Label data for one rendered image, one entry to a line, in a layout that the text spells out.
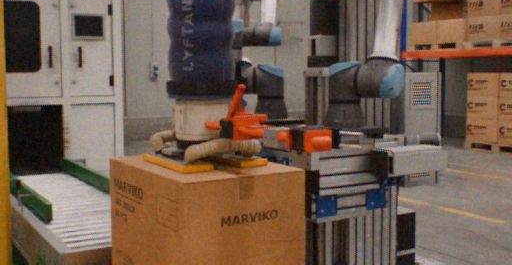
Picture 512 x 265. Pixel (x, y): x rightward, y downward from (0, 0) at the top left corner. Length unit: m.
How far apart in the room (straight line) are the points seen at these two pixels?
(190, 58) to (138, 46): 9.91
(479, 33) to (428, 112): 7.65
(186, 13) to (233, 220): 0.64
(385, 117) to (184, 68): 0.98
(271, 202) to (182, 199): 0.28
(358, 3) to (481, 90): 7.92
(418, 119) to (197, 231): 1.23
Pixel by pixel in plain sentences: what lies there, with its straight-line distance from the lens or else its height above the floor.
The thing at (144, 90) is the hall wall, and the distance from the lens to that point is 11.81.
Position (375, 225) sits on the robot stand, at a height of 0.61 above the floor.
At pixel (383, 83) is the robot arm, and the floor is 1.20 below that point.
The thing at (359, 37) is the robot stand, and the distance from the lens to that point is 2.45.
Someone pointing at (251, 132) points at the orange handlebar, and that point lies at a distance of 1.65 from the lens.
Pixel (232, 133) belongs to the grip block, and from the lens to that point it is 1.72.
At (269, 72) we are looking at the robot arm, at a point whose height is 1.24.
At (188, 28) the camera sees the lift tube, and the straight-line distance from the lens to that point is 1.89.
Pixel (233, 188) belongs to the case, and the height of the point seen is 0.91.
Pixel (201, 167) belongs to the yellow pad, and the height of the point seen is 0.96.
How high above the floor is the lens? 1.23
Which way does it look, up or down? 4 degrees down
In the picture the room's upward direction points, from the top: straight up
